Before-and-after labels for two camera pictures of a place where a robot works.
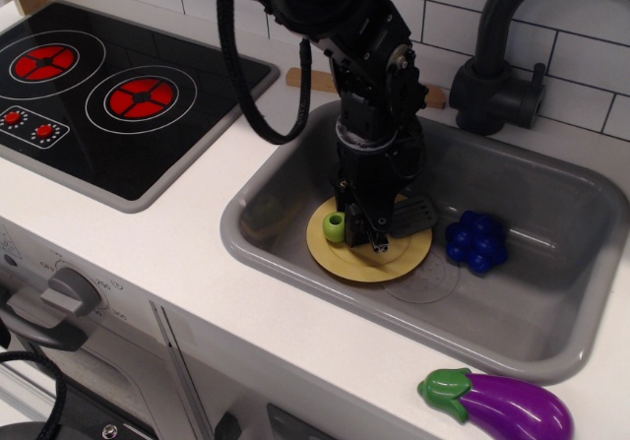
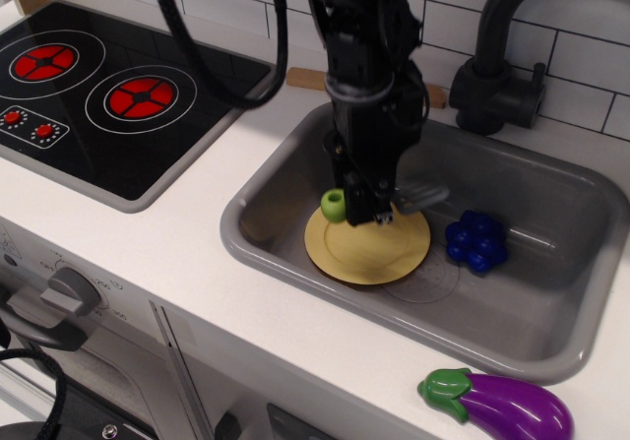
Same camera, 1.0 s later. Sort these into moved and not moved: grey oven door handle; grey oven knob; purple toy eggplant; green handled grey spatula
Moved: green handled grey spatula
Not moved: grey oven knob; purple toy eggplant; grey oven door handle
